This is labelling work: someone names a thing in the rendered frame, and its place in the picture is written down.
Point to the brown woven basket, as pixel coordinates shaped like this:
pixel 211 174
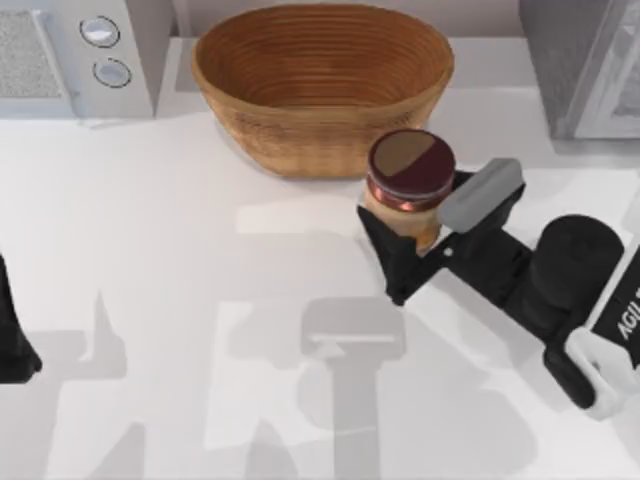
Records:
pixel 320 70

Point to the jar with dark red lid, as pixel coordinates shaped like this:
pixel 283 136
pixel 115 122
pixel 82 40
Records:
pixel 411 161

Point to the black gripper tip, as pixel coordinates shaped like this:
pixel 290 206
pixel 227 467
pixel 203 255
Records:
pixel 12 340

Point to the round microwave knob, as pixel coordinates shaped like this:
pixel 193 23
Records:
pixel 112 72
pixel 99 31

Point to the pale microwave oven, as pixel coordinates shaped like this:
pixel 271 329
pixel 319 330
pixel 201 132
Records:
pixel 145 60

